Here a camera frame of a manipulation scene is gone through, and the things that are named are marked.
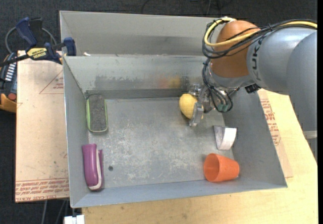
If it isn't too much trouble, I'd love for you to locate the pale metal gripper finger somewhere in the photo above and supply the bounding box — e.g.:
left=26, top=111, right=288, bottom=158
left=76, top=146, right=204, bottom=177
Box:
left=189, top=102, right=205, bottom=127
left=189, top=83, right=203, bottom=98

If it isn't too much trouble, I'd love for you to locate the yellow toy lemon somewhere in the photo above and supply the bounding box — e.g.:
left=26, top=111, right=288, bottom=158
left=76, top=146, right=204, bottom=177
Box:
left=179, top=93, right=204, bottom=120

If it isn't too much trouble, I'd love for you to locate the grey metal bin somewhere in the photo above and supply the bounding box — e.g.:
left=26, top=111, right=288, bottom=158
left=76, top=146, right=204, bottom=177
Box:
left=59, top=10, right=288, bottom=209

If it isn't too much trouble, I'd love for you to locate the orange plastic cup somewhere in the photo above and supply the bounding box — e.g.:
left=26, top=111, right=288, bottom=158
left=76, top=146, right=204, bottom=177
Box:
left=202, top=152, right=240, bottom=183

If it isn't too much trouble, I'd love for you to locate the green sponge with grey top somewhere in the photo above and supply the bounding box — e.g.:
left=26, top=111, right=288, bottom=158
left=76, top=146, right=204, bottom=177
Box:
left=85, top=94, right=109, bottom=133

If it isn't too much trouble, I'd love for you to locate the brown cardboard board red print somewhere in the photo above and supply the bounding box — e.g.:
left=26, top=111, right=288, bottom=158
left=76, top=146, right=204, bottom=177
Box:
left=15, top=50, right=295, bottom=204

